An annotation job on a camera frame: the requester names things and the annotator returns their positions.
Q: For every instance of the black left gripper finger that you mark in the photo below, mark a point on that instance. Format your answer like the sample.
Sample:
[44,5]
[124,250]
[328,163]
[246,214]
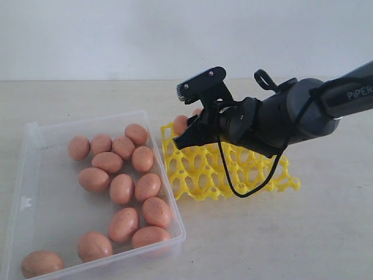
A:
[196,119]

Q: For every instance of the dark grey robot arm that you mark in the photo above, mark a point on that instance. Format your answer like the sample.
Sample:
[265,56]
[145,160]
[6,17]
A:
[298,110]

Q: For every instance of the yellow plastic egg tray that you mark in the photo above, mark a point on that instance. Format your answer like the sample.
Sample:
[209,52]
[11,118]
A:
[213,170]

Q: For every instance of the brown egg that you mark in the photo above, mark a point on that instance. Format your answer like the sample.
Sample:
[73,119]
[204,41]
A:
[156,212]
[136,133]
[79,148]
[142,159]
[122,189]
[196,111]
[93,245]
[101,143]
[123,146]
[94,180]
[147,186]
[149,235]
[123,225]
[41,262]
[180,124]

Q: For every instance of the brown egg second row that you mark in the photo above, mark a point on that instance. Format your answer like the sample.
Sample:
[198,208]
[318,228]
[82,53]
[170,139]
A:
[108,161]

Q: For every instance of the clear plastic box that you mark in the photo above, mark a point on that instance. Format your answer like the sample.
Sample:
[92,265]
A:
[50,210]

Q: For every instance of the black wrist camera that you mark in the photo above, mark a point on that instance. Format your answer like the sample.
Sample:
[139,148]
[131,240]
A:
[207,86]

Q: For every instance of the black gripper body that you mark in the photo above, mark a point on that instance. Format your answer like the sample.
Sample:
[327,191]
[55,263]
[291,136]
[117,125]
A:
[232,122]

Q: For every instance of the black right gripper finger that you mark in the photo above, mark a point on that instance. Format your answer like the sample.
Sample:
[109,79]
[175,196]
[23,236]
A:
[192,136]

